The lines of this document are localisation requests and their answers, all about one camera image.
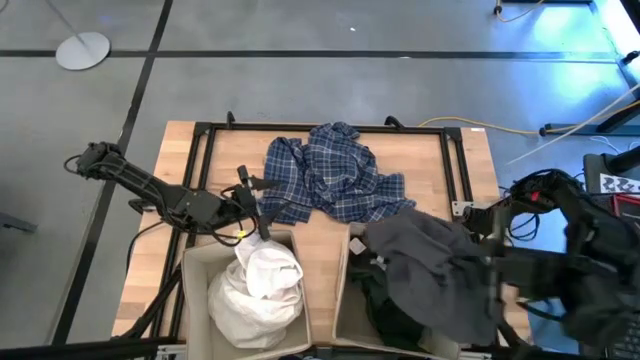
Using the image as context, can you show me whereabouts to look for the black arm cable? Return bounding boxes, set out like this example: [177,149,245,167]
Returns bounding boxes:
[126,219,169,274]

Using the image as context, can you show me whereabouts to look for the yellow cable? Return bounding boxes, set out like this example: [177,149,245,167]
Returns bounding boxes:
[494,0,545,24]
[418,99,640,137]

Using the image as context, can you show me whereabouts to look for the black keyboard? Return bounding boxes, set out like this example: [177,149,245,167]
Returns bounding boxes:
[607,319,640,360]

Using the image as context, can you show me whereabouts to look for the blue plaid shirt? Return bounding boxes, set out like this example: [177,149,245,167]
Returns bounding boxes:
[257,121,417,226]

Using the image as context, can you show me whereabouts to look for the black metal table frame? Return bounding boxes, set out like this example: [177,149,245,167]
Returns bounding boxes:
[117,110,476,346]

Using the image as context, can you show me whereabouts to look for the black and white marker card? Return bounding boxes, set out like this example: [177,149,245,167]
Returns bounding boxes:
[598,172,640,196]

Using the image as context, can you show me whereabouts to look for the grey floor foot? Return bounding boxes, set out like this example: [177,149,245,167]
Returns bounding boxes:
[0,211,39,234]

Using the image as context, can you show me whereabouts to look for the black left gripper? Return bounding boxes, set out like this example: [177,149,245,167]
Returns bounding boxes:
[221,164,294,241]

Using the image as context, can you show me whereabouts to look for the white garment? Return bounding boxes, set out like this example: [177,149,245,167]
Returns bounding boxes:
[207,232,305,350]

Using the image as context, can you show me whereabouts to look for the black desk base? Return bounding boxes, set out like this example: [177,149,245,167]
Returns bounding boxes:
[538,97,640,137]

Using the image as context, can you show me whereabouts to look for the white cable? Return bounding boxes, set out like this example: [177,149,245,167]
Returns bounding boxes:
[504,82,640,166]

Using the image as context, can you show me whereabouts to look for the dark grey garment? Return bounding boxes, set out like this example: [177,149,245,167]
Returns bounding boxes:
[362,207,506,346]

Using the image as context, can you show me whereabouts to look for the beige fabric bin with handle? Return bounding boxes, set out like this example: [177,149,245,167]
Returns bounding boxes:
[332,222,501,360]

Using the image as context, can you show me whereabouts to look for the round grey stand base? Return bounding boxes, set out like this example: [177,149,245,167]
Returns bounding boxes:
[43,0,111,71]

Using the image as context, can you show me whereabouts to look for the red-framed device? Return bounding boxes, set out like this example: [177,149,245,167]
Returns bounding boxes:
[612,193,640,221]

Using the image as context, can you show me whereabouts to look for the black side desk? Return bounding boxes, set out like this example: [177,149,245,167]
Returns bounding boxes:
[582,144,640,201]

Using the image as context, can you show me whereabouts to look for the black camera rig bar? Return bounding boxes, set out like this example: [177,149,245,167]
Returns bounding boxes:
[0,337,181,360]

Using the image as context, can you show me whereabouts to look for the black garment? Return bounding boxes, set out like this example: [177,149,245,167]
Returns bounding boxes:
[349,249,431,351]

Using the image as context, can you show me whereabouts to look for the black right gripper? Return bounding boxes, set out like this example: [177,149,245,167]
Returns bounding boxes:
[487,211,569,302]

